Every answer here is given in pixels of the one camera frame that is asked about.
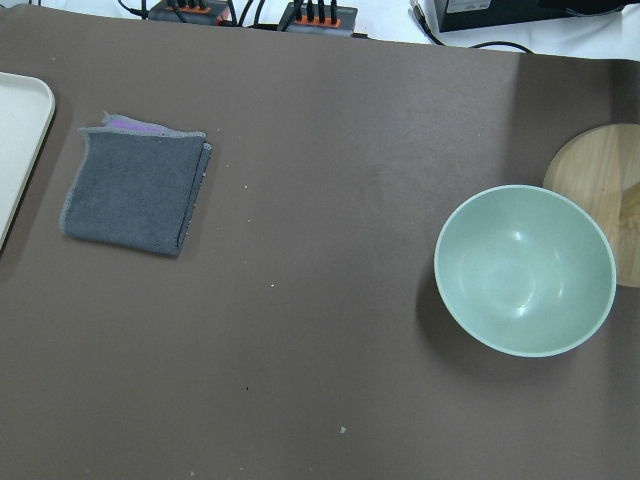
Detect cream rectangular tray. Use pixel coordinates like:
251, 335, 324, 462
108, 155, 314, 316
0, 72, 55, 246

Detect grey folded cloth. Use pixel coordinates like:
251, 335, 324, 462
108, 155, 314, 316
59, 115, 212, 257

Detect green bowl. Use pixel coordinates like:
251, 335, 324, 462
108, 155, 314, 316
434, 185, 616, 357

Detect left orange usb hub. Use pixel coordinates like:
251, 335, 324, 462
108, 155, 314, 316
148, 1, 233, 26

